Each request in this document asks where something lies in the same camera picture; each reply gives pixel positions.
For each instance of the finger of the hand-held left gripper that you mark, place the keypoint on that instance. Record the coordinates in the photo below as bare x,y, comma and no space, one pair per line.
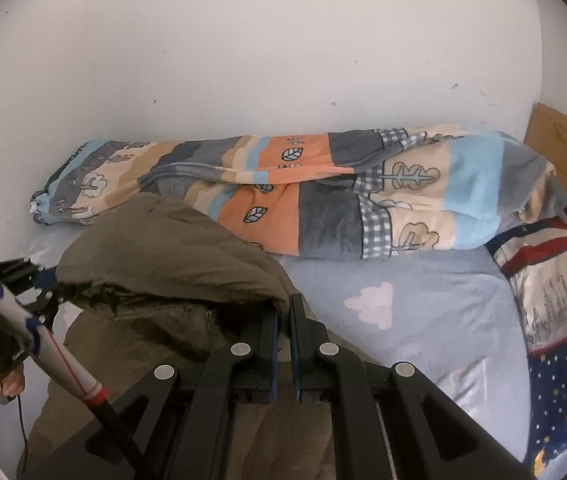
43,310
46,277

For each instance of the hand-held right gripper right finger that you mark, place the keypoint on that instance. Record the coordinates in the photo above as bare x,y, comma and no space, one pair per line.
297,355

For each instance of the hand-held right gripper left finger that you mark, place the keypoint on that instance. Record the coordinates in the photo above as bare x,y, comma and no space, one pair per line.
272,360

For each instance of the olive quilted jacket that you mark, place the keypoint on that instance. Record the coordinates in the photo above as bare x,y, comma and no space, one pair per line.
163,260

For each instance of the light blue cloud bed sheet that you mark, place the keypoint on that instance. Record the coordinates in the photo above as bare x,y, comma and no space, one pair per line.
438,310

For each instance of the patchwork print blanket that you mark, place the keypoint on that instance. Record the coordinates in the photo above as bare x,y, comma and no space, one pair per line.
313,200

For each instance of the star and city print pillow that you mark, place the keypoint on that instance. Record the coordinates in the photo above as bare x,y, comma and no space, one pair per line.
558,300

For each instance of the wooden headboard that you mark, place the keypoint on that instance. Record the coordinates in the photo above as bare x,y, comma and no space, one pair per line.
563,150

